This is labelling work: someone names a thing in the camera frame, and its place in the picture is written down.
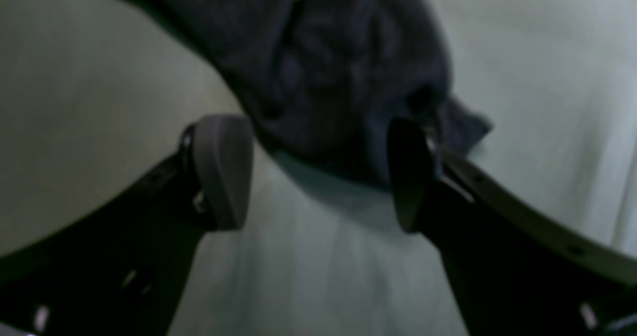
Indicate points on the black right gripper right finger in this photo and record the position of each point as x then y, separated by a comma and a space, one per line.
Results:
513, 272

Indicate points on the light green table cloth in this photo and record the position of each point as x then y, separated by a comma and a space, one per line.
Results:
94, 93

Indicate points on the black t-shirt with colourful print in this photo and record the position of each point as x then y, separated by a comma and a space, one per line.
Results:
323, 79

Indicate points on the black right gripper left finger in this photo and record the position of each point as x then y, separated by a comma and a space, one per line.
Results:
122, 269

